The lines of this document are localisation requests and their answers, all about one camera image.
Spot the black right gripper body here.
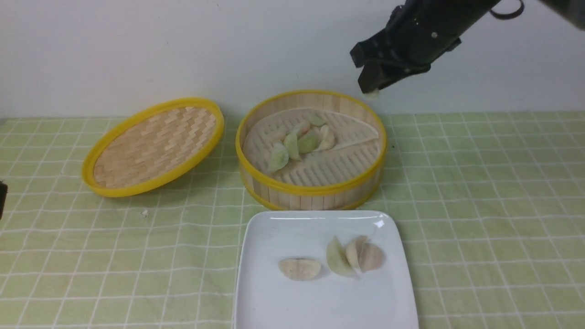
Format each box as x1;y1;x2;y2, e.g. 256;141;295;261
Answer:
350;5;462;95

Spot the small green dumpling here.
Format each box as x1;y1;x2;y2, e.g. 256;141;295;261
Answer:
363;90;380;100

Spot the cream white dumpling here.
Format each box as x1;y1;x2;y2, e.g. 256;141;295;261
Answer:
346;235;368;271

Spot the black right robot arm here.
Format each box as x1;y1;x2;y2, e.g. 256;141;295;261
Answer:
350;0;525;95

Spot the pink dumpling on plate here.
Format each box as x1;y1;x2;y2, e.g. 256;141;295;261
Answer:
358;242;386;273

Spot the green dumpling on plate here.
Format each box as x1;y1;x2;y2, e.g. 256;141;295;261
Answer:
326;235;356;278

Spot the white square plate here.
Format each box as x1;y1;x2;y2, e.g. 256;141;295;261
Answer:
234;210;420;329

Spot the white steamer liner paper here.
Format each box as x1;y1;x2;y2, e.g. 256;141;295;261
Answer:
241;107;381;187

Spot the green dumpling at back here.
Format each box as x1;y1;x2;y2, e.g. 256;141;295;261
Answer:
306;113;327;127

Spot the pinkish dumpling at back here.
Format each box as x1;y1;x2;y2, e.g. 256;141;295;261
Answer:
290;119;311;138

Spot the green dumpling middle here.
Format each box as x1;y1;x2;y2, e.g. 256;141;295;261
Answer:
297;129;320;154

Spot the green dumpling centre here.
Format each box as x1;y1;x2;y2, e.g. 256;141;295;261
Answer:
283;131;301;161

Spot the green dumpling front left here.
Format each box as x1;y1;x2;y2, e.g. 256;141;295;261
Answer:
267;142;290;173

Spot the green checkered tablecloth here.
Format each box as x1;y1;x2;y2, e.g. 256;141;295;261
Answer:
0;112;585;329

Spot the yellow-rimmed bamboo steamer basket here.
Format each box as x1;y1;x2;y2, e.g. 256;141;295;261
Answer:
235;90;387;210

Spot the yellow-rimmed bamboo steamer lid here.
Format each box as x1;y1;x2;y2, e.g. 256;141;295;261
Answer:
81;97;225;198

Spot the black cable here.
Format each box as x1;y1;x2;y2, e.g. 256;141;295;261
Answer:
489;0;525;20

